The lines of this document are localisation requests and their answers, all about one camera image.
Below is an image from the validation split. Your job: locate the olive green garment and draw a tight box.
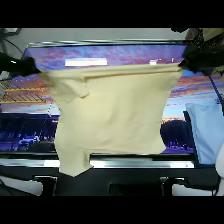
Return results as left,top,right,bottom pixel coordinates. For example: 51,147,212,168
185,28,224,77

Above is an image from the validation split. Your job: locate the black pinstriped garment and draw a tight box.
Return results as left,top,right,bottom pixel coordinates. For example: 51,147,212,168
171,27,190,34

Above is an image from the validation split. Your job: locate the black dotted garment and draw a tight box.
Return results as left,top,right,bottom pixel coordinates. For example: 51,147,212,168
186,28,216,52

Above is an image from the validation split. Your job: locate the cream T-shirt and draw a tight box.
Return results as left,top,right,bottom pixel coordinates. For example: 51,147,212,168
39,63,184,178

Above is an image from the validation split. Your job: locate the silver frame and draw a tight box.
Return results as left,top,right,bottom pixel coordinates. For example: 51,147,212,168
0,156,224,197

